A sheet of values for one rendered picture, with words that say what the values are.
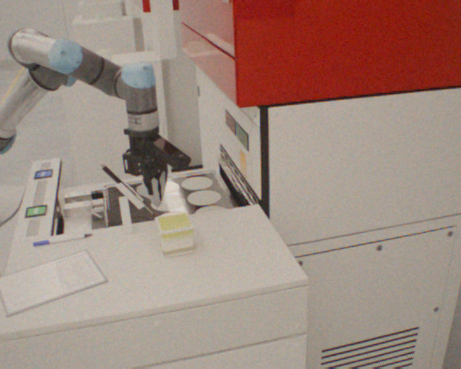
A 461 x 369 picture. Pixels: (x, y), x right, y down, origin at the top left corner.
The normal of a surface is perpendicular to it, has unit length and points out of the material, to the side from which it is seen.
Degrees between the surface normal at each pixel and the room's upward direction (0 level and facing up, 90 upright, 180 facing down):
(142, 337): 90
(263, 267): 0
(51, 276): 0
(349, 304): 90
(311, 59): 90
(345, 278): 90
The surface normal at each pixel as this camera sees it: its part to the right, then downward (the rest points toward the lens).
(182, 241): 0.29, 0.41
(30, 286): -0.04, -0.90
